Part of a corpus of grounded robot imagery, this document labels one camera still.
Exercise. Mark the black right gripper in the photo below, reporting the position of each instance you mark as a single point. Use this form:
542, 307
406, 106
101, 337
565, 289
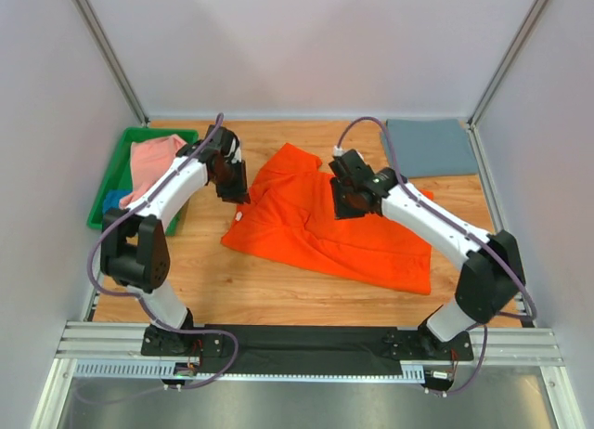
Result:
348, 204

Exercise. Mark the blue cloth in bin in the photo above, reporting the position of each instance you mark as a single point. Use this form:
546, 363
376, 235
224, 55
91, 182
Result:
113, 199

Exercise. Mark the right aluminium corner post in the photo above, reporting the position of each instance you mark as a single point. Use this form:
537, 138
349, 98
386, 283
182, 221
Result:
515, 48

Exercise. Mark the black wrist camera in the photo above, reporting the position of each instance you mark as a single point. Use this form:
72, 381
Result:
352, 173
222, 141

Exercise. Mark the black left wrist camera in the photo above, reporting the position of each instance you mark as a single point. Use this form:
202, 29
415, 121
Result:
222, 141

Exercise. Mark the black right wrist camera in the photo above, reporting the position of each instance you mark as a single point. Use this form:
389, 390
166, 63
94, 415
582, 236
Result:
352, 173

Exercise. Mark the pink t shirt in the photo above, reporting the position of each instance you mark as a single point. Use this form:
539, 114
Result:
149, 161

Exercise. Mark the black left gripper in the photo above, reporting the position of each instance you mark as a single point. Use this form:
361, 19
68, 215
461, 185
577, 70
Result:
233, 188

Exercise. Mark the left aluminium corner post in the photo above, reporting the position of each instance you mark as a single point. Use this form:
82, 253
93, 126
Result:
106, 49

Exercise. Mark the green plastic bin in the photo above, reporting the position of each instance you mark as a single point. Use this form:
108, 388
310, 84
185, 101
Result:
118, 173

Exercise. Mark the black base plate strip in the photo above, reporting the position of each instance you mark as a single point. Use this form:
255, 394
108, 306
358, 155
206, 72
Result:
304, 350

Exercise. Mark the folded grey blue t shirt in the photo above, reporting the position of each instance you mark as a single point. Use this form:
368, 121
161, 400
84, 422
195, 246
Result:
426, 148

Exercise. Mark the orange t shirt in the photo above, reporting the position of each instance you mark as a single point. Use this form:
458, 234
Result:
290, 219

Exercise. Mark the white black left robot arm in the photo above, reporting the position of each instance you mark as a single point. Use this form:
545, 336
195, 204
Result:
131, 257

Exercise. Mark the aluminium frame rail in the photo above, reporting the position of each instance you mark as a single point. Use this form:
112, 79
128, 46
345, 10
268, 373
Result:
496, 346

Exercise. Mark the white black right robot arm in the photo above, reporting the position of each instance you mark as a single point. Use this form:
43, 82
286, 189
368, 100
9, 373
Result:
490, 267

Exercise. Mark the aluminium corner post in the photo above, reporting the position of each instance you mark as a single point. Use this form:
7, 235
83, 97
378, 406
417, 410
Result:
106, 49
515, 48

